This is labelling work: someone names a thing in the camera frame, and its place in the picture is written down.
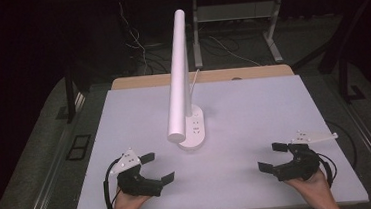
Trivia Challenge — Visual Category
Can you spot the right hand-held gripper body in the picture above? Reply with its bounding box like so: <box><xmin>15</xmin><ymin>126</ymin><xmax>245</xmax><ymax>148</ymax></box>
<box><xmin>270</xmin><ymin>127</ymin><xmax>343</xmax><ymax>184</ymax></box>

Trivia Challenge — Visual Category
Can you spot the person's right hand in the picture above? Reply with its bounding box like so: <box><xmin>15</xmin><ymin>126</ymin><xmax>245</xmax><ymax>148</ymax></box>
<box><xmin>283</xmin><ymin>167</ymin><xmax>336</xmax><ymax>206</ymax></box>

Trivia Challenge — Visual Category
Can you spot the thin white floor cable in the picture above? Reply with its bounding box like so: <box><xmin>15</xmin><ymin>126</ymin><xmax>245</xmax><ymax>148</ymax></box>
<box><xmin>116</xmin><ymin>0</ymin><xmax>150</xmax><ymax>77</ymax></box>

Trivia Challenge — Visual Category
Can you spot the white desk lamp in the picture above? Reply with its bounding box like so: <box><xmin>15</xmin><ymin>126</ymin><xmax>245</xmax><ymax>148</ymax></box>
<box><xmin>157</xmin><ymin>7</ymin><xmax>208</xmax><ymax>153</ymax></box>

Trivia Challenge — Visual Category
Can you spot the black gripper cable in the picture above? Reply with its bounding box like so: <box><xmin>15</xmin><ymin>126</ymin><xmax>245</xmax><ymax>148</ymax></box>
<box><xmin>316</xmin><ymin>151</ymin><xmax>339</xmax><ymax>189</ymax></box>
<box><xmin>101</xmin><ymin>157</ymin><xmax>126</xmax><ymax>209</ymax></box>

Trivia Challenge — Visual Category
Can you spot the black metal stand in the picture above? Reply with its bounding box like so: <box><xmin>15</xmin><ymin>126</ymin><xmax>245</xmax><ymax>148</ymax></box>
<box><xmin>335</xmin><ymin>53</ymin><xmax>367</xmax><ymax>104</ymax></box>

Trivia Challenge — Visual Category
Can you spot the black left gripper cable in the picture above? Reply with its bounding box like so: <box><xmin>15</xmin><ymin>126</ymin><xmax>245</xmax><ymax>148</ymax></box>
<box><xmin>101</xmin><ymin>157</ymin><xmax>126</xmax><ymax>209</ymax></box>

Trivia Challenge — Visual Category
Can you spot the white lamp cable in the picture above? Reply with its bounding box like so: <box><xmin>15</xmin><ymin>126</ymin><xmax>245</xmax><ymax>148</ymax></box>
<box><xmin>188</xmin><ymin>68</ymin><xmax>204</xmax><ymax>99</ymax></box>

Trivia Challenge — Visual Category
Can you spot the person's left hand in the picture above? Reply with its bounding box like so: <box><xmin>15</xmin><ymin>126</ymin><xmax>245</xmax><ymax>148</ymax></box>
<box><xmin>112</xmin><ymin>182</ymin><xmax>154</xmax><ymax>209</ymax></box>

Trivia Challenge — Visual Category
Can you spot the long white floor cable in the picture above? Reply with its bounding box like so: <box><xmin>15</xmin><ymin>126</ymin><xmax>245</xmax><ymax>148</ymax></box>
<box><xmin>207</xmin><ymin>31</ymin><xmax>263</xmax><ymax>71</ymax></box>

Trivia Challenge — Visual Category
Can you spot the black cable loop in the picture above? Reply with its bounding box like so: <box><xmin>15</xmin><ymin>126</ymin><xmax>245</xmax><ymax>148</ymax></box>
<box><xmin>324</xmin><ymin>117</ymin><xmax>360</xmax><ymax>171</ymax></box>

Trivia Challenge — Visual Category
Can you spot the black floor socket frame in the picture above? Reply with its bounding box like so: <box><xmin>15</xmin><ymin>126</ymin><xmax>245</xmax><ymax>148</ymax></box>
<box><xmin>63</xmin><ymin>133</ymin><xmax>94</xmax><ymax>162</ymax></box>

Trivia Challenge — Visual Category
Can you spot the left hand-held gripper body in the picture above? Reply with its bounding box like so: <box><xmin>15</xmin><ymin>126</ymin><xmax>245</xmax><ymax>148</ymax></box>
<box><xmin>107</xmin><ymin>146</ymin><xmax>165</xmax><ymax>202</ymax></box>

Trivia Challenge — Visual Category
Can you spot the grey metal desk frame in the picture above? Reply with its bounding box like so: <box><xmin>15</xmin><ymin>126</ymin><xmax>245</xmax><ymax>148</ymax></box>
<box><xmin>188</xmin><ymin>0</ymin><xmax>292</xmax><ymax>71</ymax></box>

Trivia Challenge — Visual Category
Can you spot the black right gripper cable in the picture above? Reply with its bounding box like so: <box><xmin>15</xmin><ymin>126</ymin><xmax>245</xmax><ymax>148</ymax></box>
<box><xmin>316</xmin><ymin>151</ymin><xmax>339</xmax><ymax>189</ymax></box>

